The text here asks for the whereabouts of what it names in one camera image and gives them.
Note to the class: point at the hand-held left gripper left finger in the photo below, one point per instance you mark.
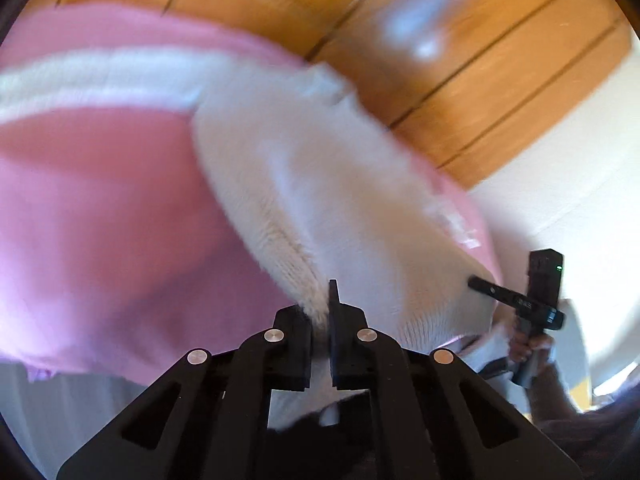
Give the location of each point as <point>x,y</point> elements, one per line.
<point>302,355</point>

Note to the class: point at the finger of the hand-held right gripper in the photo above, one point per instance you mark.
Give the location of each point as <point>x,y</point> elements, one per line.
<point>500,296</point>

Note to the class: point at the pink blanket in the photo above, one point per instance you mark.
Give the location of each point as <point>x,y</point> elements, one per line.
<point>100,210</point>

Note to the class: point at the person's right hand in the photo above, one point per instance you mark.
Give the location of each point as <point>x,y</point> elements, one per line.
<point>542,347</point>

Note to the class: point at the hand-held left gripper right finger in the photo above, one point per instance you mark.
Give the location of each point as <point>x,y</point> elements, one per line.
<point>340,355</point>

